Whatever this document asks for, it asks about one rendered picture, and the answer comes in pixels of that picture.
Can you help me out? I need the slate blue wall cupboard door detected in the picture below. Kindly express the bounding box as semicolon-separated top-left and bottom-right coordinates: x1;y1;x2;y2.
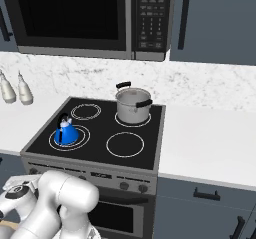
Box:
0;0;20;54
169;0;256;67

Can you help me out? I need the black and steel microwave oven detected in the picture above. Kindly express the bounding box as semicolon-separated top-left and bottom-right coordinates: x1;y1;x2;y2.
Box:
0;0;176;63

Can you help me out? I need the slate blue base cupboard door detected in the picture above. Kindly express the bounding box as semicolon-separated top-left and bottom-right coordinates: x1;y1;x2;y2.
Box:
152;204;252;239
240;205;256;239

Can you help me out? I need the black oven door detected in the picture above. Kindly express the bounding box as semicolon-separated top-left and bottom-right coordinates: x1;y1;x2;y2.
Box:
87;186;156;239

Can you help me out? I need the pale grey bottle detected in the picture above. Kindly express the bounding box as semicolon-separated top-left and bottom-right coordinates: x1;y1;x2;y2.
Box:
16;70;35;106
0;69;17;105

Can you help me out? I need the slate blue drawer front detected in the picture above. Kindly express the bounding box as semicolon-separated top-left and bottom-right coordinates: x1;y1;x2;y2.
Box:
0;152;27;186
155;176;256;212

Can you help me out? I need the black hob stove with oven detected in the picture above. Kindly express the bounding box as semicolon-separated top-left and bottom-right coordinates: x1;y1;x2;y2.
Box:
20;95;167;239

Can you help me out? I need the black oven door handle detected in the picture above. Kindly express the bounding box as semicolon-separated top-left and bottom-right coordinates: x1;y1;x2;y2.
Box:
98;190;150;206

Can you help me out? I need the blue kettle with black handle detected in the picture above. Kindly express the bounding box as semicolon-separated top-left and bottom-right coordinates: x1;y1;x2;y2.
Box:
54;113;81;147

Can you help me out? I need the steel pot with black handles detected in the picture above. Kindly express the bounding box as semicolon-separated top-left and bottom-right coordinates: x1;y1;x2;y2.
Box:
114;80;154;125

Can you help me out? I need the black drawer handle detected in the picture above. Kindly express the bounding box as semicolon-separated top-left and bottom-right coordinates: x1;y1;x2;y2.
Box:
192;186;222;202

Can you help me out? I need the long black cupboard handle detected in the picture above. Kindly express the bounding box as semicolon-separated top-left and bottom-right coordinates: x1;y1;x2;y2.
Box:
0;5;14;43
177;0;192;51

